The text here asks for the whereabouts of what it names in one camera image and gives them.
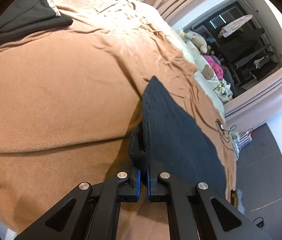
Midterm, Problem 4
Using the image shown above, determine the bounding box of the black bear print t-shirt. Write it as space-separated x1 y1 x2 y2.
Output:
0 0 227 198

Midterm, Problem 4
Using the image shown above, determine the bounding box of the brown bed sheet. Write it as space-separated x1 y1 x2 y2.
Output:
0 0 236 233

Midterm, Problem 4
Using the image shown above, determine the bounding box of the white patterned cloth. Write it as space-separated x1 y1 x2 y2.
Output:
214 79 233 104

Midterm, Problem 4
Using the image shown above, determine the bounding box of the pink fluffy plush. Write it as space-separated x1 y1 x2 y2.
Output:
203 55 223 80

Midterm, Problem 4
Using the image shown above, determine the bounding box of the beige plush toy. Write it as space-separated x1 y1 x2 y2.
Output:
185 31 208 54

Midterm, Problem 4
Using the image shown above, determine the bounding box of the pink curtain right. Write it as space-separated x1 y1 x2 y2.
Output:
224 67 282 132

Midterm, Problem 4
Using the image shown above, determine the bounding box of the floral hanging garment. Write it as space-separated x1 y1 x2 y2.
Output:
218 15 253 38

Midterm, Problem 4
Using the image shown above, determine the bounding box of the black charger with cables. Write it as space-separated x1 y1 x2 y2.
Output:
215 119 236 142

